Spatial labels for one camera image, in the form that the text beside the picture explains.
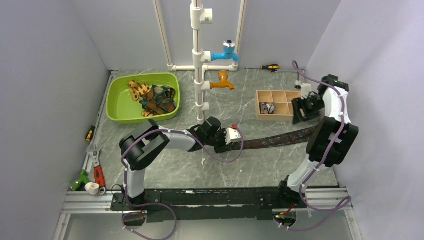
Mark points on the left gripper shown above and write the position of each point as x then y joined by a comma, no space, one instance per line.
223,147

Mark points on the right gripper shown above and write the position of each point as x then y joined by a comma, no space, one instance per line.
298,103

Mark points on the dark brown floral tie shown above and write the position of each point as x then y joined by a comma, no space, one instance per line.
286,139

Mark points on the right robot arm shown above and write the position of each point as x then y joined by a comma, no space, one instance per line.
331,140

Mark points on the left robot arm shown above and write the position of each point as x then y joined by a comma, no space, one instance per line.
141,147

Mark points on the wooden compartment tray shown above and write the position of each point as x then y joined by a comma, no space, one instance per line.
283,101

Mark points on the rolled tie in tray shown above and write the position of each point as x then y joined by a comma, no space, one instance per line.
267,108

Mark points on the silver wrench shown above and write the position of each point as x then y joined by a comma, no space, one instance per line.
282,71

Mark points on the yellow black screwdriver back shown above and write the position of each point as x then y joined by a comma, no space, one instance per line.
270,67

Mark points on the yellow black screwdriver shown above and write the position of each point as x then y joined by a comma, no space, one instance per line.
90,134
270,67

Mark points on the orange faucet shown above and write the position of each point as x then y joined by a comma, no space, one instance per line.
224,82

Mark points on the dark teal patterned tie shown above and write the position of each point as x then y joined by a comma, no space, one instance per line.
157,100

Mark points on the blue faucet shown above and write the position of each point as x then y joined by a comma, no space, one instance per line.
228,53

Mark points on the green plastic basin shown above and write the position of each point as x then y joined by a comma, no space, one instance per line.
122,106

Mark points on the white pvc pipe assembly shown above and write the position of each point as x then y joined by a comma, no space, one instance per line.
201,60

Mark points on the yellow black screwdriver left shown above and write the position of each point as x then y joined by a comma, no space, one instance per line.
90,134

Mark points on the white pipe fitting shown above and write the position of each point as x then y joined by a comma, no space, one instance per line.
92,188

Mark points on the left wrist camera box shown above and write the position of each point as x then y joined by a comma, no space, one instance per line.
232,136

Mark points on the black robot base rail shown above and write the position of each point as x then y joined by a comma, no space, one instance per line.
260,203

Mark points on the red handled pliers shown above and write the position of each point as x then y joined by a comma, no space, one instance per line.
99,177

